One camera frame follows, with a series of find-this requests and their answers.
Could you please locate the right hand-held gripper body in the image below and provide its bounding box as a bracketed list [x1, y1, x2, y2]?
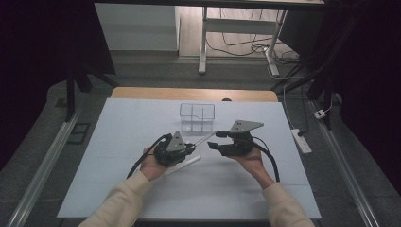
[218, 119, 265, 158]

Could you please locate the person's left hand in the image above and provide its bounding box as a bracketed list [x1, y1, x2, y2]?
[139, 146, 168, 183]

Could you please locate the aluminium floor rail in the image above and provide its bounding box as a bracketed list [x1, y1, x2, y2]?
[310, 100, 381, 227]
[6, 110, 81, 227]

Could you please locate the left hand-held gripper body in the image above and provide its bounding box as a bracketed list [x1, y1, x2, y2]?
[153, 131, 187, 168]

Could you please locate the black metal stand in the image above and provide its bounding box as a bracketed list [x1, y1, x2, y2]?
[270, 12, 363, 131]
[64, 62, 121, 122]

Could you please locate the white cabinet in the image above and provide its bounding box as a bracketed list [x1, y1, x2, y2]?
[94, 3, 181, 52]

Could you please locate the white power strip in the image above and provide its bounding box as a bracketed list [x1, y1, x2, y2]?
[290, 128, 313, 154]

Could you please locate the light blue table mat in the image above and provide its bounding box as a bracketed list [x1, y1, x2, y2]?
[57, 97, 323, 220]

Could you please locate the white-legged desk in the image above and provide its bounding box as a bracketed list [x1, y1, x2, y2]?
[94, 0, 325, 77]

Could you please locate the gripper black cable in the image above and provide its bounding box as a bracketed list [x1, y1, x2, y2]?
[252, 135, 281, 183]
[126, 133, 173, 180]

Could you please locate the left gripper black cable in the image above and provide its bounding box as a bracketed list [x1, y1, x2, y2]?
[126, 133, 173, 180]

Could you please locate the person's right hand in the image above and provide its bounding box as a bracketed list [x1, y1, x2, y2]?
[231, 146, 275, 190]

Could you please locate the white pen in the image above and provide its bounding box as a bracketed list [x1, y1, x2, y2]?
[164, 154, 201, 177]

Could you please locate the tangle of floor cables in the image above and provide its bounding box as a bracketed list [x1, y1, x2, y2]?
[206, 8, 301, 64]

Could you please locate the clear plastic organizer box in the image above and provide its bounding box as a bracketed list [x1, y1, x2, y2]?
[179, 102, 216, 133]

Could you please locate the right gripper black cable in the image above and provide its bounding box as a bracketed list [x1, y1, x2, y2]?
[252, 135, 281, 183]

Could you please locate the dark curtain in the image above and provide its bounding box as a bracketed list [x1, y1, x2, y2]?
[0, 0, 116, 171]
[327, 0, 401, 193]

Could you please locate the thin white cable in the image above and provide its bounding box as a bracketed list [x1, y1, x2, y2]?
[282, 84, 296, 131]

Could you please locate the silver pen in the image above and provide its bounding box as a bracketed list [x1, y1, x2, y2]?
[192, 130, 218, 148]

